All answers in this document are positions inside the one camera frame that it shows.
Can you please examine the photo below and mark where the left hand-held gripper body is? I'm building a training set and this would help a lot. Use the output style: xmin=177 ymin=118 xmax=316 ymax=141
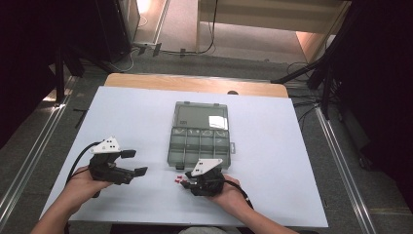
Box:
xmin=88 ymin=136 xmax=134 ymax=186

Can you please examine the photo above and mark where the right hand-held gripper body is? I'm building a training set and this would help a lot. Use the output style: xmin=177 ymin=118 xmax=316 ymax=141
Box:
xmin=190 ymin=158 xmax=226 ymax=197

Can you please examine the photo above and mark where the grey clear compartment box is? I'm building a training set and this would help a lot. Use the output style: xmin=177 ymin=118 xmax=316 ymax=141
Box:
xmin=167 ymin=100 xmax=237 ymax=172

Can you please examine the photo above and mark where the person's right hand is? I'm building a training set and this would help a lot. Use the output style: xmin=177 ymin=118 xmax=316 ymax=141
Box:
xmin=207 ymin=175 xmax=252 ymax=214

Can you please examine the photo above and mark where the person's left hand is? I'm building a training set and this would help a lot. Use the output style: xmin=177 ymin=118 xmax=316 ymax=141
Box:
xmin=63 ymin=165 xmax=114 ymax=213

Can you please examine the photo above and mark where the white board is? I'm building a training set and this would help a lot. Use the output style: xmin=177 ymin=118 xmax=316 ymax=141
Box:
xmin=38 ymin=85 xmax=329 ymax=228

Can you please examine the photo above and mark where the person's grey clothing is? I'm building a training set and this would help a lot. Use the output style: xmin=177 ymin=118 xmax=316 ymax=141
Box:
xmin=178 ymin=226 xmax=228 ymax=234

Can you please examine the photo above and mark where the wooden table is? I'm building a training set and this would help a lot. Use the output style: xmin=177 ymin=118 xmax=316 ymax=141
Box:
xmin=103 ymin=72 xmax=290 ymax=99

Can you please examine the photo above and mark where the black metal stand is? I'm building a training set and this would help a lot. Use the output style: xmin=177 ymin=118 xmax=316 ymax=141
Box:
xmin=53 ymin=45 xmax=86 ymax=108
xmin=271 ymin=32 xmax=345 ymax=121

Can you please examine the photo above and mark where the black cabinet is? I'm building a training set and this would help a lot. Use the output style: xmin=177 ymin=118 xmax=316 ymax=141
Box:
xmin=94 ymin=0 xmax=141 ymax=63

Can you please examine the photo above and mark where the dark curtain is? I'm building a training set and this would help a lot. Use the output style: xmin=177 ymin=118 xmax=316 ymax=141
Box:
xmin=324 ymin=0 xmax=413 ymax=213
xmin=0 ymin=0 xmax=98 ymax=149

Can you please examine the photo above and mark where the pale wooden furniture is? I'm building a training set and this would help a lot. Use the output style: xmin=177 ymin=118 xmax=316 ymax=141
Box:
xmin=195 ymin=0 xmax=353 ymax=65

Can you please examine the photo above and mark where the left hand-held gripper black cable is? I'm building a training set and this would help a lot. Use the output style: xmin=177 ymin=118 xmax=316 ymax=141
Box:
xmin=65 ymin=141 xmax=102 ymax=186

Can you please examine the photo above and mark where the hand-held gripper black cable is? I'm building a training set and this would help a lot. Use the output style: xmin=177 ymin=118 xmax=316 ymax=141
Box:
xmin=65 ymin=141 xmax=102 ymax=186
xmin=223 ymin=179 xmax=255 ymax=210

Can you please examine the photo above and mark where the right hand-held gripper black cable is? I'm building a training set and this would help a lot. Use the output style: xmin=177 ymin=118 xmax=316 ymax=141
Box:
xmin=223 ymin=179 xmax=255 ymax=210

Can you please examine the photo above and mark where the aluminium floor rail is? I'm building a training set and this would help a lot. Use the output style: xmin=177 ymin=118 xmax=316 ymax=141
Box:
xmin=314 ymin=106 xmax=379 ymax=234
xmin=151 ymin=0 xmax=172 ymax=46
xmin=0 ymin=75 xmax=81 ymax=225

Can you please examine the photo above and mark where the white cable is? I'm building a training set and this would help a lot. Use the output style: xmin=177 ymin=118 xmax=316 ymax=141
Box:
xmin=108 ymin=47 xmax=135 ymax=73

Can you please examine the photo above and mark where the long black cable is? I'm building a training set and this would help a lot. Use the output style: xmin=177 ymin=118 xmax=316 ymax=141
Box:
xmin=161 ymin=0 xmax=219 ymax=57

